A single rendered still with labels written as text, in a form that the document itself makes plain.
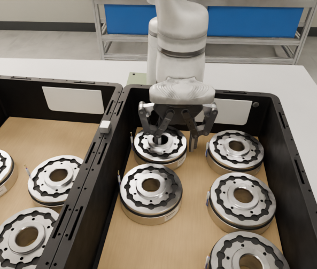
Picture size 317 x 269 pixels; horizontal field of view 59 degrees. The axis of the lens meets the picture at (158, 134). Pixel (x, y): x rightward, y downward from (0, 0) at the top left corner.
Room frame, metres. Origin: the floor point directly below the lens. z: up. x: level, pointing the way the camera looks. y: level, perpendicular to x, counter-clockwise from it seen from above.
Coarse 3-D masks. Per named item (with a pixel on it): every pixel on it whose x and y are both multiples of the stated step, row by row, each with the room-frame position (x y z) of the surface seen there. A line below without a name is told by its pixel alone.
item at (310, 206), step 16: (128, 96) 0.45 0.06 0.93; (224, 96) 0.45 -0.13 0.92; (240, 96) 0.45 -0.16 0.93; (256, 96) 0.44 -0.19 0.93; (272, 96) 0.44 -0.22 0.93; (112, 128) 0.35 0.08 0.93; (288, 128) 0.35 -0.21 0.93; (288, 144) 0.31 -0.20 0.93; (96, 160) 0.28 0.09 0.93; (96, 176) 0.25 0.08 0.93; (304, 176) 0.25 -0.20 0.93; (304, 192) 0.22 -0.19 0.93; (80, 208) 0.20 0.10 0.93; (80, 224) 0.17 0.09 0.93; (64, 240) 0.15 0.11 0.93; (64, 256) 0.14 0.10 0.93
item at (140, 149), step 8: (168, 128) 0.43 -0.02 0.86; (136, 136) 0.40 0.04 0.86; (144, 136) 0.40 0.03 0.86; (176, 136) 0.40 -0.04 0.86; (184, 136) 0.40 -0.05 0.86; (136, 144) 0.38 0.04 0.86; (144, 144) 0.38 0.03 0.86; (176, 144) 0.38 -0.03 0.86; (184, 144) 0.38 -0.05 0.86; (144, 152) 0.36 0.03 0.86; (152, 152) 0.36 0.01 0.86; (160, 152) 0.36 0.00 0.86; (168, 152) 0.36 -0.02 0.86; (176, 152) 0.36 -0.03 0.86; (152, 160) 0.34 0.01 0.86; (160, 160) 0.34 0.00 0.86; (168, 160) 0.34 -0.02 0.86
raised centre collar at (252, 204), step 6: (234, 186) 0.28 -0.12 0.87; (240, 186) 0.28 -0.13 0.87; (246, 186) 0.28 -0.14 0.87; (228, 192) 0.27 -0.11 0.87; (252, 192) 0.27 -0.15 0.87; (228, 198) 0.26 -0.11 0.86; (234, 198) 0.25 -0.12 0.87; (252, 198) 0.26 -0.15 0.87; (258, 198) 0.25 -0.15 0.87; (234, 204) 0.24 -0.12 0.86; (240, 204) 0.24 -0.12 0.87; (246, 204) 0.24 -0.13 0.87; (252, 204) 0.24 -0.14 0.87
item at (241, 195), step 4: (236, 192) 0.27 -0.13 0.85; (240, 192) 0.28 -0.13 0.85; (244, 192) 0.27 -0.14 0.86; (248, 192) 0.27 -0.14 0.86; (236, 196) 0.28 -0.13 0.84; (240, 196) 0.28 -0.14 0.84; (244, 196) 0.27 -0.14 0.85; (248, 196) 0.27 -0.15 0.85; (240, 200) 0.28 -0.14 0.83; (244, 200) 0.27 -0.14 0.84; (248, 200) 0.27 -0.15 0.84
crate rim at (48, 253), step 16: (0, 80) 0.51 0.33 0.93; (16, 80) 0.50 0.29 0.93; (32, 80) 0.50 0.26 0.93; (48, 80) 0.50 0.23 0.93; (64, 80) 0.50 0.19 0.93; (112, 96) 0.44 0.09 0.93; (112, 112) 0.39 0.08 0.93; (96, 144) 0.31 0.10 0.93; (80, 176) 0.25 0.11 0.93; (80, 192) 0.22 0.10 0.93; (64, 208) 0.19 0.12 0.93; (64, 224) 0.17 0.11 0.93; (48, 240) 0.15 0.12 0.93; (48, 256) 0.14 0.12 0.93
